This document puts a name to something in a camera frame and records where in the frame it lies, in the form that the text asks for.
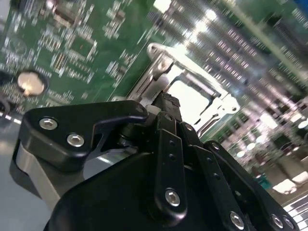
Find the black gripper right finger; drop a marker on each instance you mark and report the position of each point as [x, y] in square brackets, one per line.
[223, 192]

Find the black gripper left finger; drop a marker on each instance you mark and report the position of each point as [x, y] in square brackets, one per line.
[60, 134]

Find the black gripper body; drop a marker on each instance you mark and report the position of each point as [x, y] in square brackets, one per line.
[108, 199]

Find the metal socket cover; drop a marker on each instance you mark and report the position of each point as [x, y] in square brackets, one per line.
[223, 106]

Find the silver CPU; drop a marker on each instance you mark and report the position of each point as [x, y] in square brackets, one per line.
[190, 96]

